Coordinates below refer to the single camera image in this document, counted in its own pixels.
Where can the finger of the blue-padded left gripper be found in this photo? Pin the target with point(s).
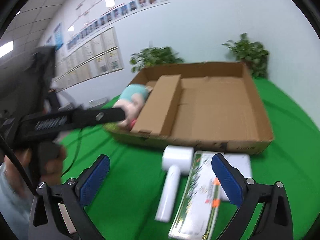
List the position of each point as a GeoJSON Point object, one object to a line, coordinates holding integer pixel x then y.
{"type": "Point", "coordinates": [90, 117]}

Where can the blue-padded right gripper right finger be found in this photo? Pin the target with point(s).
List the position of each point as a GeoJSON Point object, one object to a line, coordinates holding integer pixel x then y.
{"type": "Point", "coordinates": [230, 178]}

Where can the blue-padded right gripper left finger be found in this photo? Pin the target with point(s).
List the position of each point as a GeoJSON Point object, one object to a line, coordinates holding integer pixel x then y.
{"type": "Point", "coordinates": [91, 179]}

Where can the white hair dryer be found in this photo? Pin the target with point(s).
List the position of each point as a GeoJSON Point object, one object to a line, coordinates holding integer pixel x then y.
{"type": "Point", "coordinates": [176, 162]}

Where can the green tablecloth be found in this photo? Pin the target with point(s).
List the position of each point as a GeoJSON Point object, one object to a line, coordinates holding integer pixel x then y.
{"type": "Point", "coordinates": [126, 204]}

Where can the green and white medicine box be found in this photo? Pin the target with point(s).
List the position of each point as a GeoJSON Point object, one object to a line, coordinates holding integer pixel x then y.
{"type": "Point", "coordinates": [199, 206]}

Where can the pink and teal plush toy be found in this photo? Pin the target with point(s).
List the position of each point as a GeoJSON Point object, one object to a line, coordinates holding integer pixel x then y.
{"type": "Point", "coordinates": [132, 101]}

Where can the large open cardboard tray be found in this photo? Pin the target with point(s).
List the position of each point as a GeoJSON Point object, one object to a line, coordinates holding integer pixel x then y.
{"type": "Point", "coordinates": [219, 110]}

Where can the left potted green plant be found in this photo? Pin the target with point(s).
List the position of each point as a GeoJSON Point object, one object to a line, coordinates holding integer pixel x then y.
{"type": "Point", "coordinates": [154, 56]}

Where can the potted green plant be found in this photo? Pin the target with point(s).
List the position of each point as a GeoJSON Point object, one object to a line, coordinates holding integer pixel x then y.
{"type": "Point", "coordinates": [253, 54]}
{"type": "Point", "coordinates": [154, 56]}

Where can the right potted green plant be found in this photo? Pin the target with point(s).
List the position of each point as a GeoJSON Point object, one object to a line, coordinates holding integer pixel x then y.
{"type": "Point", "coordinates": [253, 54]}

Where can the row of portrait photos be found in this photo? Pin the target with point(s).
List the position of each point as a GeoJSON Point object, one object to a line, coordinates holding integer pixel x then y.
{"type": "Point", "coordinates": [112, 15]}

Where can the framed certificates on wall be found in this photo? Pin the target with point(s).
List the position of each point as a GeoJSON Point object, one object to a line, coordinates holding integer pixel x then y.
{"type": "Point", "coordinates": [97, 57]}

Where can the blue wall poster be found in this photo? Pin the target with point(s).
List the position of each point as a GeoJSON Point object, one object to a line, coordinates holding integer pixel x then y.
{"type": "Point", "coordinates": [58, 37]}

